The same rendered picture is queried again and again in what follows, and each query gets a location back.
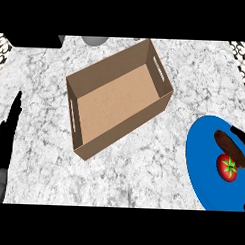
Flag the brown sweet potato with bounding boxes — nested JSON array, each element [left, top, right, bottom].
[[212, 129, 245, 170]]

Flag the blue plate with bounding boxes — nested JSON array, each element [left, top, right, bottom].
[[183, 114, 245, 213]]

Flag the brown cardboard box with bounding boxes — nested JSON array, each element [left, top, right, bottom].
[[62, 36, 177, 164]]

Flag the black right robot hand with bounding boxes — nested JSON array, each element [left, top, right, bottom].
[[229, 124, 245, 149]]

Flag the grey round object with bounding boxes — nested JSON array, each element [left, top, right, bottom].
[[80, 35, 109, 48]]

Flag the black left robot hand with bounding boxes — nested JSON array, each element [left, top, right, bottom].
[[0, 89, 24, 174]]

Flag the red tomato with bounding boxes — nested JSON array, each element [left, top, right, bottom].
[[214, 153, 239, 184]]

